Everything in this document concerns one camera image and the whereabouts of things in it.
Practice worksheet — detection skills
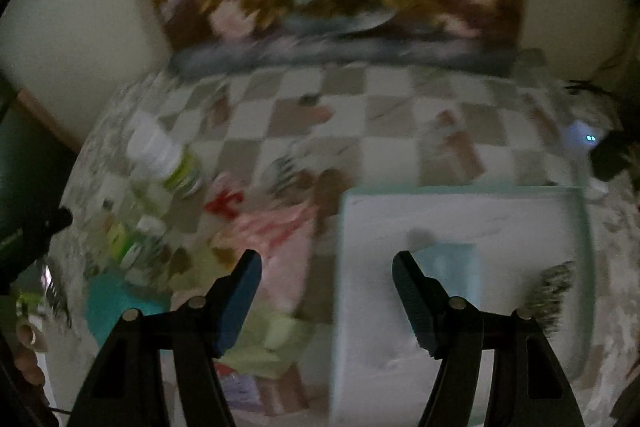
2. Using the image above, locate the white bottle with green label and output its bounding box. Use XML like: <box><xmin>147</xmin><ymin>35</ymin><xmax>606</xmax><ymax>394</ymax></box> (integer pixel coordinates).
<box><xmin>125</xmin><ymin>114</ymin><xmax>205</xmax><ymax>198</ymax></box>

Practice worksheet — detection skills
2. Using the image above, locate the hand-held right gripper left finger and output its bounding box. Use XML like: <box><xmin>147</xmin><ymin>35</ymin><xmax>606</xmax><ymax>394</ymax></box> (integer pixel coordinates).
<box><xmin>67</xmin><ymin>249</ymin><xmax>263</xmax><ymax>427</ymax></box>

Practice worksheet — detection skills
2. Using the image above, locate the teal fuzzy cloth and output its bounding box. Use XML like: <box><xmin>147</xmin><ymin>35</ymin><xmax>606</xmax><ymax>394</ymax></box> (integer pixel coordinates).
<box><xmin>84</xmin><ymin>276</ymin><xmax>172</xmax><ymax>350</ymax></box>

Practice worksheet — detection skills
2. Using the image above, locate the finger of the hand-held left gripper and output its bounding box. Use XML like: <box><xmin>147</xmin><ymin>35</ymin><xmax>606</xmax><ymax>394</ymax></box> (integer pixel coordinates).
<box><xmin>35</xmin><ymin>208</ymin><xmax>74</xmax><ymax>238</ymax></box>

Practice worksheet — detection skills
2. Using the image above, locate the person's left hand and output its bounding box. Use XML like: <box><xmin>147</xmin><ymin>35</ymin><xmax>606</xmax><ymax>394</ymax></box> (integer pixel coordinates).
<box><xmin>12</xmin><ymin>317</ymin><xmax>48</xmax><ymax>388</ymax></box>

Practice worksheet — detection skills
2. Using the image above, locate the pale green tray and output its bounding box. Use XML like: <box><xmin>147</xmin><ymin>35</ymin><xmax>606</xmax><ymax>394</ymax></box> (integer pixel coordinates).
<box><xmin>330</xmin><ymin>186</ymin><xmax>597</xmax><ymax>426</ymax></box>

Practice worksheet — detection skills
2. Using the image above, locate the small green bottle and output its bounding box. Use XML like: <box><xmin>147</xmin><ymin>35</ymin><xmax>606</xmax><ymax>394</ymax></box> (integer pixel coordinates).
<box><xmin>106</xmin><ymin>214</ymin><xmax>167</xmax><ymax>269</ymax></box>

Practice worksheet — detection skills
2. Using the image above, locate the black device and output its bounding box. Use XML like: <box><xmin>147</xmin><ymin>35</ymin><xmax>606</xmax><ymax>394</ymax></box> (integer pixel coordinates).
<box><xmin>590</xmin><ymin>132</ymin><xmax>637</xmax><ymax>182</ymax></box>

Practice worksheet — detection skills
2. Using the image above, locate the white device with light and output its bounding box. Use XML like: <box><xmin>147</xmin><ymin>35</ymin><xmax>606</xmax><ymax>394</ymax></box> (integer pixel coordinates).
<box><xmin>569</xmin><ymin>119</ymin><xmax>602</xmax><ymax>154</ymax></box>

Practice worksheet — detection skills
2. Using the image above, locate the light green cloth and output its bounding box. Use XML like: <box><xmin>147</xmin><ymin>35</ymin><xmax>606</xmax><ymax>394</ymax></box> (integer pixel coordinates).
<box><xmin>220</xmin><ymin>307</ymin><xmax>315</xmax><ymax>379</ymax></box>

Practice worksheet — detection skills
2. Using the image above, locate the blue face mask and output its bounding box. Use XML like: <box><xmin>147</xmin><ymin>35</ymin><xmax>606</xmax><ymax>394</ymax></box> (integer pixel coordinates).
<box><xmin>414</xmin><ymin>243</ymin><xmax>482</xmax><ymax>310</ymax></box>

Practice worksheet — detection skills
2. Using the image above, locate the checkered tablecloth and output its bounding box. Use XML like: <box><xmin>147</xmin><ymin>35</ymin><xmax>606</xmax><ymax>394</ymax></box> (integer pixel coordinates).
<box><xmin>45</xmin><ymin>52</ymin><xmax>640</xmax><ymax>427</ymax></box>

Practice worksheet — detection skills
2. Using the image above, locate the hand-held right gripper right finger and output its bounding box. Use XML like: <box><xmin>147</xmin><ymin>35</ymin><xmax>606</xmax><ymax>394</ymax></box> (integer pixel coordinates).
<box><xmin>391</xmin><ymin>251</ymin><xmax>586</xmax><ymax>427</ymax></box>

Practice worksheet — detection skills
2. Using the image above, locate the red chenille knot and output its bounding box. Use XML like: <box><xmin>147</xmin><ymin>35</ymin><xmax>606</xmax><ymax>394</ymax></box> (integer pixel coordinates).
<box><xmin>204</xmin><ymin>186</ymin><xmax>247</xmax><ymax>222</ymax></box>

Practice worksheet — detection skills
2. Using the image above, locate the pink white striped fuzzy cloth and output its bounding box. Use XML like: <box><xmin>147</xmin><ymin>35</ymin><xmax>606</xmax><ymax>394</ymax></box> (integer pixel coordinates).
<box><xmin>214</xmin><ymin>202</ymin><xmax>322</xmax><ymax>314</ymax></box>

